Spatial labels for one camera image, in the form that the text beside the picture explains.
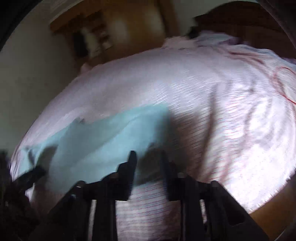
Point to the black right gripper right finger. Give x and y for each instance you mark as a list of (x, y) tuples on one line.
[(171, 181)]

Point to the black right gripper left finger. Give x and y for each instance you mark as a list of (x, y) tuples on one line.
[(126, 173)]

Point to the light blue pant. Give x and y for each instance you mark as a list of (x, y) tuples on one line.
[(90, 151)]

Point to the pink striped bed sheet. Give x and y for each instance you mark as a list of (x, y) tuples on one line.
[(232, 114)]

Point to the wooden wardrobe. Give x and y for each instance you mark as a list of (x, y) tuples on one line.
[(101, 31)]

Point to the dark wooden headboard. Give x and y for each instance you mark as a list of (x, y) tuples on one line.
[(249, 22)]

